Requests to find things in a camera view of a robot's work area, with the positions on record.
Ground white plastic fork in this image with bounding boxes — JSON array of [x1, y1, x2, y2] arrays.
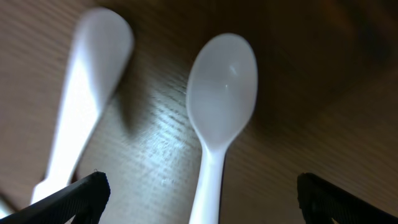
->
[[30, 7, 134, 203]]

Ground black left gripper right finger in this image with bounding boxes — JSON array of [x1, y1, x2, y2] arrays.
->
[[297, 173, 397, 224]]

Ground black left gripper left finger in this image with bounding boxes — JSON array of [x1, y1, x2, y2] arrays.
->
[[1, 172, 111, 224]]

